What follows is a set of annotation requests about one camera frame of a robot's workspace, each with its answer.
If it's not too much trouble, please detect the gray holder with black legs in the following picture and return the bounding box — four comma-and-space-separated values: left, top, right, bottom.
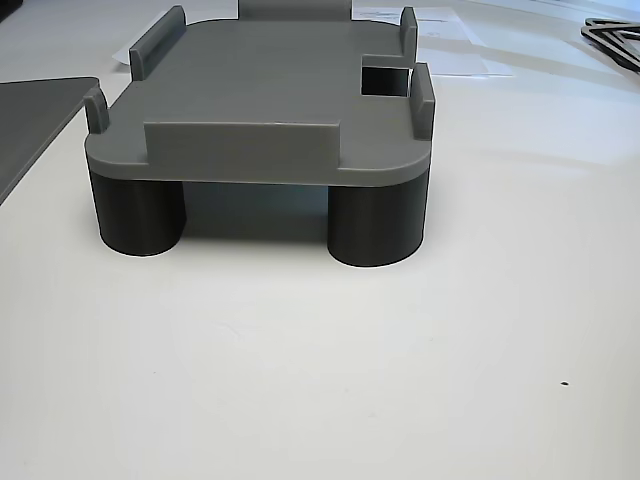
83, 0, 436, 269

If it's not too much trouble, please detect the white paper sheet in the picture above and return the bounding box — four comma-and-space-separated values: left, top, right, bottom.
349, 3, 516, 79
112, 34, 151, 67

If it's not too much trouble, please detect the dark gray flat tray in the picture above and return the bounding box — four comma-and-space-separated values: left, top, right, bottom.
0, 76, 101, 206

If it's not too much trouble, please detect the black frames stack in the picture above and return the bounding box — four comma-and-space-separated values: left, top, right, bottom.
579, 17, 640, 75

